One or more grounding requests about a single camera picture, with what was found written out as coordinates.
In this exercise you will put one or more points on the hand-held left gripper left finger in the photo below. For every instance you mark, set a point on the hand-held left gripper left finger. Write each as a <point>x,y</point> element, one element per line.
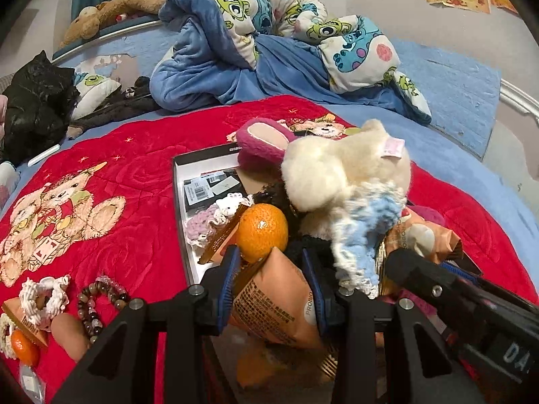
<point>231,277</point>

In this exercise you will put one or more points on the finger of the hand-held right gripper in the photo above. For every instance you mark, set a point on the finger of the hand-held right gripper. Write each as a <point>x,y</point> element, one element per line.
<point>421,277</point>
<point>467,272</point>

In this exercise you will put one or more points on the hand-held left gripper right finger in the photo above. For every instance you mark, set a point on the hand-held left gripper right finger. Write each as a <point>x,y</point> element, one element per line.
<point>313,290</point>

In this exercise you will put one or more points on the blue crochet scrunchie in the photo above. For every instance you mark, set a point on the blue crochet scrunchie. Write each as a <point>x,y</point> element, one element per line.
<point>366,227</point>

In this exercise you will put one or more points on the black shallow tray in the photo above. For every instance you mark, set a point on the black shallow tray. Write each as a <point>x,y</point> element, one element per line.
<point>202,162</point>

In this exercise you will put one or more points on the brown triangular snack packet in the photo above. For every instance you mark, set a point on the brown triangular snack packet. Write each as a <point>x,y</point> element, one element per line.
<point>223,235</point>
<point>25,320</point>

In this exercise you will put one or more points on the mandarin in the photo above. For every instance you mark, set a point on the mandarin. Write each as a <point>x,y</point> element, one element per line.
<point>24,347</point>
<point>262,233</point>

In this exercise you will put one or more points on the grey-beige furry plush toy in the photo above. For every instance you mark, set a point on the grey-beige furry plush toy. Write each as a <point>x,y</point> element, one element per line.
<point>316,225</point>

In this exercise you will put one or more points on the small white crochet scrunchie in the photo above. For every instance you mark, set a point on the small white crochet scrunchie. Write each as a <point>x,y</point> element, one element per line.
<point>231,204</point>

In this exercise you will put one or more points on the dark brown hair claw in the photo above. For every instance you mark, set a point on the dark brown hair claw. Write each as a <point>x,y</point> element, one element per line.
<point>273,197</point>

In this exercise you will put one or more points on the white paper card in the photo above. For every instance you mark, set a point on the white paper card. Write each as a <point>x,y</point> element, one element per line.
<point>223,183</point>

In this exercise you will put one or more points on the cream plush toy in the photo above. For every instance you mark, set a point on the cream plush toy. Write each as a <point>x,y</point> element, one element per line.
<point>337,164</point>

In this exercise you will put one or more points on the pink plush bear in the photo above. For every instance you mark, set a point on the pink plush bear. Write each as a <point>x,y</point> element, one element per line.
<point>261,143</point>

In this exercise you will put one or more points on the red printed blanket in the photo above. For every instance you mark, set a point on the red printed blanket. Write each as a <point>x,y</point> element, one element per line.
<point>126,168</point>

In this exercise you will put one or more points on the tan oval pouch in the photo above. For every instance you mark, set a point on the tan oval pouch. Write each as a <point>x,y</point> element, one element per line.
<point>69,336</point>

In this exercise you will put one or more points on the blue bed sheet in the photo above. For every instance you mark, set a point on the blue bed sheet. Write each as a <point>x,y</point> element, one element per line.
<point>459,88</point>

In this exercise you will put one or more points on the dark brown garment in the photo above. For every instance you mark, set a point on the dark brown garment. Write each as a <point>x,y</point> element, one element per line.
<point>113,109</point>

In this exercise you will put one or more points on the white tube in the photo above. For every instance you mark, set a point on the white tube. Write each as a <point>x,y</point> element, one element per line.
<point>44,155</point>

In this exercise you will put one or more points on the clear plastic packet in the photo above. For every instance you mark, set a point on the clear plastic packet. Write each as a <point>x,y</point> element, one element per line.
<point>31,383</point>

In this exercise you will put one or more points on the black scrunchie white lace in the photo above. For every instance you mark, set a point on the black scrunchie white lace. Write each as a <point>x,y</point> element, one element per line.
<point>5,336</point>

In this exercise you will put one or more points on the small monster-print pillow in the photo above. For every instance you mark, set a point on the small monster-print pillow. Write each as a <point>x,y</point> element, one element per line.
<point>92,88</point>

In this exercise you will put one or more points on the blue monster-print quilt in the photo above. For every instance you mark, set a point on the blue monster-print quilt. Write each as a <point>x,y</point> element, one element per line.
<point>261,42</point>

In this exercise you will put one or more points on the long white printed pillow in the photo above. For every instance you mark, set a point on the long white printed pillow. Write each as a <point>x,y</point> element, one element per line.
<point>6,181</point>

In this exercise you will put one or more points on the black puffer jacket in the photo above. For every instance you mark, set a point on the black puffer jacket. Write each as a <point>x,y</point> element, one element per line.
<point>33,101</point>

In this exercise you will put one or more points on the brown teddy bear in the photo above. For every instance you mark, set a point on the brown teddy bear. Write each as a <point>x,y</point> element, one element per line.
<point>109,12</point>

